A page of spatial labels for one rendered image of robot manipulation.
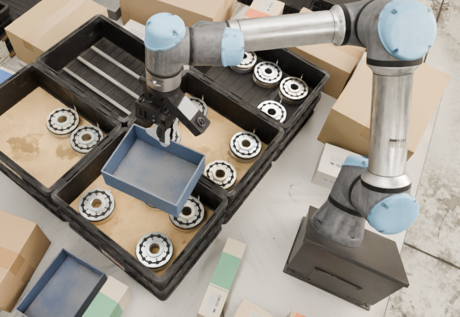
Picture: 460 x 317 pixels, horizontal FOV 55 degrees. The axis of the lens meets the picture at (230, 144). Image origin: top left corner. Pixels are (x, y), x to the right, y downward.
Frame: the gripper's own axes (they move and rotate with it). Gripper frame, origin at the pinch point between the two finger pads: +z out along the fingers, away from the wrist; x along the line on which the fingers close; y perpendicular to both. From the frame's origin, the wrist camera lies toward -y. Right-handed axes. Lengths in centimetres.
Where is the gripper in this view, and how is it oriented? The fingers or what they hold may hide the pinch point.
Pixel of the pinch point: (169, 142)
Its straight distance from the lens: 111.2
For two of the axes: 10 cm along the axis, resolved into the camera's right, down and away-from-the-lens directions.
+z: -1.4, 6.1, 7.8
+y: -8.9, -4.2, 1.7
